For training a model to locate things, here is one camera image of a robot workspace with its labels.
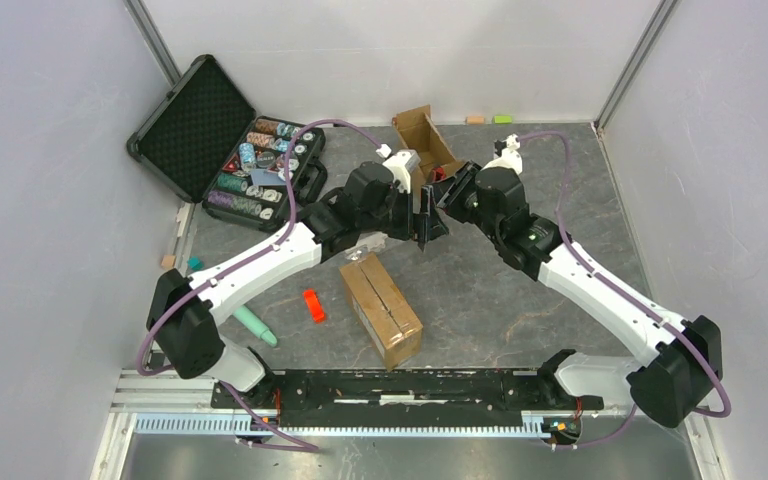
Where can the brown cardboard box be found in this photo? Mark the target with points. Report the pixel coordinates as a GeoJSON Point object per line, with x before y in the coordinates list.
{"type": "Point", "coordinates": [394, 328]}

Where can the clear plastic bag with part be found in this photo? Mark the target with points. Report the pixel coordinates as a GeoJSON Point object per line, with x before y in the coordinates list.
{"type": "Point", "coordinates": [358, 252]}

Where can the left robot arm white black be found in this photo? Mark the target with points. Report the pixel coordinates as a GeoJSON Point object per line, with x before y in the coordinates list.
{"type": "Point", "coordinates": [185, 312]}

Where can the wooden cube at left edge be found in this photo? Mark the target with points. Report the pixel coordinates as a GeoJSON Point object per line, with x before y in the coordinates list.
{"type": "Point", "coordinates": [168, 262]}

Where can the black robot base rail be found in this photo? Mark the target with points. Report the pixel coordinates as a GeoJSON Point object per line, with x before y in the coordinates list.
{"type": "Point", "coordinates": [483, 397]}

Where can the orange curved plastic piece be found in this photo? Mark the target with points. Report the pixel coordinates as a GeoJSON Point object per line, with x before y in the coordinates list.
{"type": "Point", "coordinates": [314, 306]}

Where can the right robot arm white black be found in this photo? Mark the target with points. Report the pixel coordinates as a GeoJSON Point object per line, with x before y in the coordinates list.
{"type": "Point", "coordinates": [673, 363]}

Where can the black poker chip case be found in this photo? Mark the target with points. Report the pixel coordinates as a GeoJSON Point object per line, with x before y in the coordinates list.
{"type": "Point", "coordinates": [207, 143]}

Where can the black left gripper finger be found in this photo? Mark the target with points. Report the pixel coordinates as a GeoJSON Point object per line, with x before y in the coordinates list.
{"type": "Point", "coordinates": [428, 225]}
{"type": "Point", "coordinates": [426, 202]}

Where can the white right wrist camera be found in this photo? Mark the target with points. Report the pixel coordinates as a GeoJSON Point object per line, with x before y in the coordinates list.
{"type": "Point", "coordinates": [506, 154]}

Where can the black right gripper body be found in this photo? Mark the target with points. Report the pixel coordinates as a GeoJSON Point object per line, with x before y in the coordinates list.
{"type": "Point", "coordinates": [463, 203]}

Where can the teal small block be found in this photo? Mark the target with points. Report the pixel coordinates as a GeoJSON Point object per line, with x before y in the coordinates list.
{"type": "Point", "coordinates": [195, 264]}

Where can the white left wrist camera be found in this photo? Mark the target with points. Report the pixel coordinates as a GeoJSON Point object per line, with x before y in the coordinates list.
{"type": "Point", "coordinates": [400, 163]}

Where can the mint green marker pen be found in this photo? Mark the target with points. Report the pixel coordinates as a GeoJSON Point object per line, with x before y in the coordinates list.
{"type": "Point", "coordinates": [255, 325]}

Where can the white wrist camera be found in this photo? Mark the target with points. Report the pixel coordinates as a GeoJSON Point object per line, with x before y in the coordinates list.
{"type": "Point", "coordinates": [506, 154]}
{"type": "Point", "coordinates": [400, 163]}

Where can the open empty cardboard box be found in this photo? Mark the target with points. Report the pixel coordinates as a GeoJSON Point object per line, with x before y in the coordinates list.
{"type": "Point", "coordinates": [417, 132]}

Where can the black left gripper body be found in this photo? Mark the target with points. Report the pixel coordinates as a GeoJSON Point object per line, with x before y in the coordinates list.
{"type": "Point", "coordinates": [402, 216]}

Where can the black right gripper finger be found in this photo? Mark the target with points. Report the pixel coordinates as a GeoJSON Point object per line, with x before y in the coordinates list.
{"type": "Point", "coordinates": [439, 174]}
{"type": "Point", "coordinates": [444, 192]}

